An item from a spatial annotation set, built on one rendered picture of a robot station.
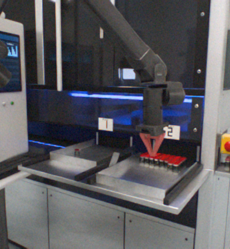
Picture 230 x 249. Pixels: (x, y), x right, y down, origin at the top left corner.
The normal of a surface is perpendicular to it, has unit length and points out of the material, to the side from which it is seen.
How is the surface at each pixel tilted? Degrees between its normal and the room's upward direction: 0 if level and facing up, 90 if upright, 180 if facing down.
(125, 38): 88
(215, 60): 90
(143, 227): 90
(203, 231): 90
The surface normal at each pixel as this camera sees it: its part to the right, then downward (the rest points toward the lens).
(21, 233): -0.53, 0.13
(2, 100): 0.93, 0.07
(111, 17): 0.41, 0.12
